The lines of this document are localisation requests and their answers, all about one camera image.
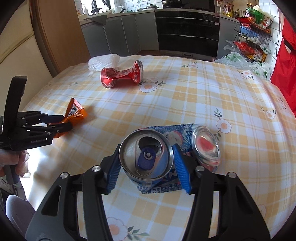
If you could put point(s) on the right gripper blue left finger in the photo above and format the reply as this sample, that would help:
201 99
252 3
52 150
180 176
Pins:
113 170

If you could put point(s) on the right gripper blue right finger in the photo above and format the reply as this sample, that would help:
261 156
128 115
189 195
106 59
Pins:
181 168

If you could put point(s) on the crushed blue soda can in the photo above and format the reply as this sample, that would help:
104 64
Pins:
146 155

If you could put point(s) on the orange seasoning packet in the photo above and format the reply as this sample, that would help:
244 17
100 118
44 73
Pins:
75 113

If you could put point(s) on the crushed red cola can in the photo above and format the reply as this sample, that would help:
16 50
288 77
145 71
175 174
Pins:
110 76

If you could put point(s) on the white foam fruit net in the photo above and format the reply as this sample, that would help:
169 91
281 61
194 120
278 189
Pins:
104 61

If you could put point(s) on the grey kitchen base cabinets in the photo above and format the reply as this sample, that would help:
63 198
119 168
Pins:
123 34

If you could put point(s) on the person's left hand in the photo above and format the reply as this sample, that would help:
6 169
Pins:
18 158

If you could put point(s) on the cream refrigerator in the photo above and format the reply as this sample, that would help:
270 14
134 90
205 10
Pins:
21 56

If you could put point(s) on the yellow plaid floral tablecloth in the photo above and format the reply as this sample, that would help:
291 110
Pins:
250 117

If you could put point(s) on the plastic bags on floor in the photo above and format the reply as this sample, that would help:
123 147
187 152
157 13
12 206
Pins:
236 60

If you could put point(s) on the red hanging apron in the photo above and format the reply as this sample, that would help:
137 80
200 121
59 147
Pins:
284 74

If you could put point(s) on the black built-in stove oven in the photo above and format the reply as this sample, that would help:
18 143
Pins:
188 28

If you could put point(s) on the white electric kettle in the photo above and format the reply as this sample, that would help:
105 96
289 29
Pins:
119 9

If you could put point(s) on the wooden door frame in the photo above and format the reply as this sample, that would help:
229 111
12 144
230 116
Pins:
58 34

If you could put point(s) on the wire kitchen storage rack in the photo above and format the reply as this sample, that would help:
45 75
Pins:
253 33

